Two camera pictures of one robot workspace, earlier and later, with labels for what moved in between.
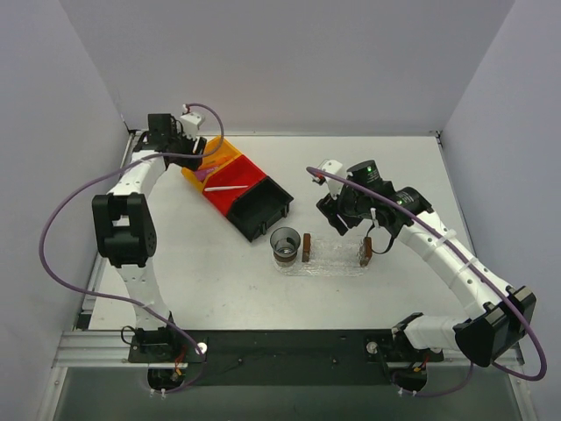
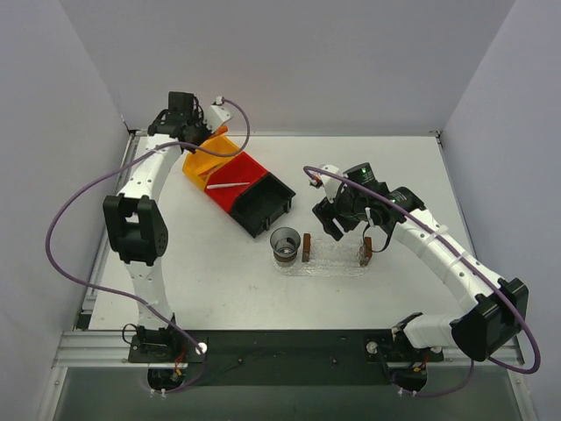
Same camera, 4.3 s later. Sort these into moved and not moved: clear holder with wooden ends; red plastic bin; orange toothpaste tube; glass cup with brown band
Moved: orange toothpaste tube
Not moved: clear holder with wooden ends; red plastic bin; glass cup with brown band
